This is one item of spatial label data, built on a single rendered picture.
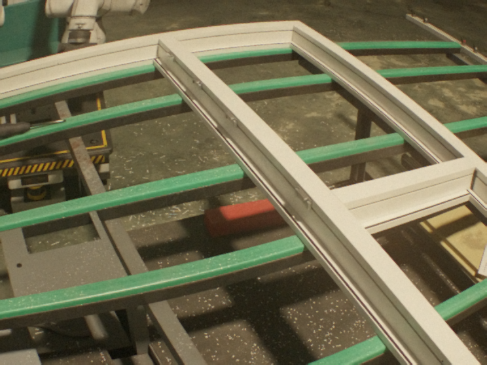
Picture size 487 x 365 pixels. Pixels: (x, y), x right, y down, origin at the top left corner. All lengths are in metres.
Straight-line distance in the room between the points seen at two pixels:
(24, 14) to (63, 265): 1.56
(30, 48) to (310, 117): 1.65
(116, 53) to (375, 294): 1.05
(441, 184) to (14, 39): 1.80
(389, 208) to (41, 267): 0.63
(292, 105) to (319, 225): 2.46
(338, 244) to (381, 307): 0.15
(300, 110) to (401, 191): 2.33
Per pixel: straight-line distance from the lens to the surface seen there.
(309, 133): 3.27
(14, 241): 1.16
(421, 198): 1.24
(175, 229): 1.59
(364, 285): 1.01
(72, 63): 1.73
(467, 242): 1.61
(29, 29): 2.50
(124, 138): 3.18
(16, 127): 1.47
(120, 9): 2.27
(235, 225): 1.57
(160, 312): 1.03
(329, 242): 1.08
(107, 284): 1.02
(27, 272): 1.08
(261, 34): 1.90
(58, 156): 2.45
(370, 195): 1.14
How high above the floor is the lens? 1.55
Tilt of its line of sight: 33 degrees down
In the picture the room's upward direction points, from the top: 3 degrees clockwise
